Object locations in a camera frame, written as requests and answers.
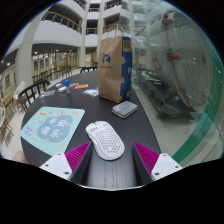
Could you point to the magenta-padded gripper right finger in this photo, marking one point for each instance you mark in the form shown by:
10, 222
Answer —
146, 156

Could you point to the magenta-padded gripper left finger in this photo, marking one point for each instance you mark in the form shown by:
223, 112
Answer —
77, 156

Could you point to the white perforated computer mouse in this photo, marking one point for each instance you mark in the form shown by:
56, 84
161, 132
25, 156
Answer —
106, 140

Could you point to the light teal printed mouse pad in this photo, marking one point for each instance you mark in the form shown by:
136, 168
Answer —
53, 128

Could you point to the flat grey square case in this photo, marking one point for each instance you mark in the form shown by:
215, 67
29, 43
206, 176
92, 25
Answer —
124, 109

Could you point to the blue and white plastic packet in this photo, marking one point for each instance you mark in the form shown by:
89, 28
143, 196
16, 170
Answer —
90, 92

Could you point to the small white box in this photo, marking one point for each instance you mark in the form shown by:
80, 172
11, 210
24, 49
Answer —
58, 85
62, 89

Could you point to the clear plastic packet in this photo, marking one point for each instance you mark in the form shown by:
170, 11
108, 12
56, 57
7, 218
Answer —
48, 94

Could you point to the orange flat packet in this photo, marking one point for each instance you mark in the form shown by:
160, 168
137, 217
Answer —
81, 86

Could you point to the small blue-capped bottle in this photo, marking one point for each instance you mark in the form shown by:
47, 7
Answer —
67, 85

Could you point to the small pink packet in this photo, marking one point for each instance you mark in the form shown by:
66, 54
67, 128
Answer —
74, 84

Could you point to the black slatted chair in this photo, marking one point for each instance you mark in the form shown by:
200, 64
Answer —
88, 69
33, 87

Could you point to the group of dark chairs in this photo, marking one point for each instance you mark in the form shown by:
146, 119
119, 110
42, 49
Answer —
53, 72

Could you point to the white mesh chair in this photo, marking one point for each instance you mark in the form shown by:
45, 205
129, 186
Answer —
18, 89

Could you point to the brown and blue paper bag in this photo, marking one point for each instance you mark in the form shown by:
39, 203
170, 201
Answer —
111, 71

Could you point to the large white cylindrical machine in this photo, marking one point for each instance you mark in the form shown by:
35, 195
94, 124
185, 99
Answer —
180, 60

